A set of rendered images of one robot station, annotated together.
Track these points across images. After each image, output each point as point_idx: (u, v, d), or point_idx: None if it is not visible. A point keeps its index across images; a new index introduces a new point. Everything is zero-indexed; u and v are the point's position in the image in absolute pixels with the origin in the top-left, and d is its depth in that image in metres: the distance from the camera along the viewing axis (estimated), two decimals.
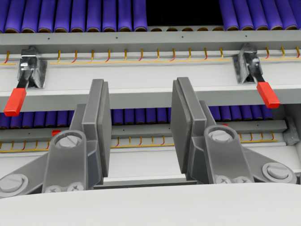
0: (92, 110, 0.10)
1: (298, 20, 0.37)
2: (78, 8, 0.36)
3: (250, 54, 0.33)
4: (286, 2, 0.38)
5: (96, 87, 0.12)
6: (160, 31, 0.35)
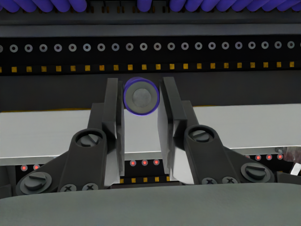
0: (110, 109, 0.11)
1: None
2: (247, 2, 0.33)
3: None
4: (3, 6, 0.32)
5: (111, 86, 0.12)
6: None
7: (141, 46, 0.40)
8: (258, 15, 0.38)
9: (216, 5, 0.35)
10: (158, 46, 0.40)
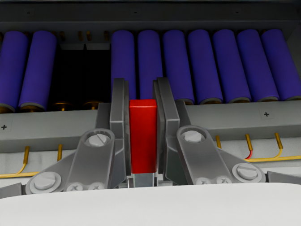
0: (118, 109, 0.11)
1: (255, 87, 0.20)
2: None
3: None
4: (232, 49, 0.21)
5: (118, 86, 0.12)
6: None
7: None
8: None
9: None
10: None
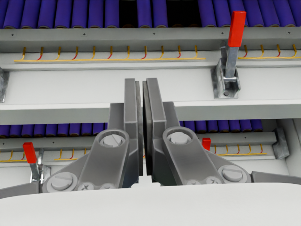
0: (131, 110, 0.11)
1: (282, 19, 0.35)
2: (45, 5, 0.34)
3: None
4: None
5: (130, 86, 0.12)
6: (131, 27, 0.34)
7: None
8: None
9: None
10: None
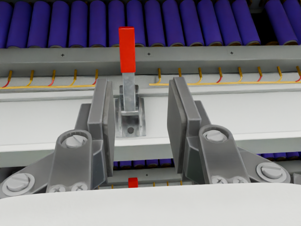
0: (97, 110, 0.11)
1: None
2: (174, 19, 0.29)
3: None
4: None
5: (100, 86, 0.12)
6: (277, 45, 0.29)
7: None
8: None
9: (195, 5, 0.31)
10: None
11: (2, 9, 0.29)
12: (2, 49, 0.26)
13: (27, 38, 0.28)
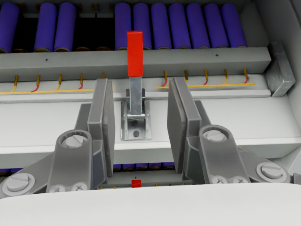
0: (97, 110, 0.11)
1: (213, 40, 0.29)
2: None
3: None
4: (199, 16, 0.30)
5: (100, 86, 0.12)
6: (23, 52, 0.27)
7: None
8: None
9: None
10: None
11: None
12: None
13: None
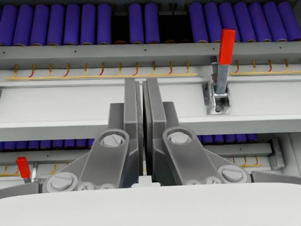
0: (131, 110, 0.11)
1: (274, 34, 0.35)
2: (37, 22, 0.34)
3: None
4: (261, 13, 0.36)
5: (130, 86, 0.12)
6: (123, 43, 0.34)
7: None
8: (11, 2, 0.35)
9: (64, 9, 0.36)
10: None
11: None
12: None
13: None
